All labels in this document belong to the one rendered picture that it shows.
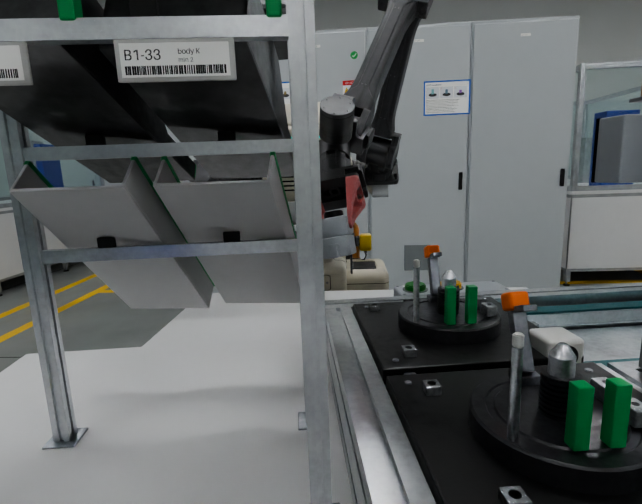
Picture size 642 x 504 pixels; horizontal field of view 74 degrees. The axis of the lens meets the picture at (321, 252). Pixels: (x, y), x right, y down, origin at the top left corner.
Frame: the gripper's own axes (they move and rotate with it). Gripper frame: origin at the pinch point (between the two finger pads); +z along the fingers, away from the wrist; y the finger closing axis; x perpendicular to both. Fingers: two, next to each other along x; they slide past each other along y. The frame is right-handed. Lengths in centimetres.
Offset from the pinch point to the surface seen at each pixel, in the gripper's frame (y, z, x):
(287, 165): -3.8, -1.3, -12.0
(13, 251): -412, -241, 214
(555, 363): 20.9, 29.9, -11.5
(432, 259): 13.7, 4.2, 7.1
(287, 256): -5.2, 9.7, -5.9
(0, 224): -405, -253, 184
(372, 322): 3.6, 13.2, 8.2
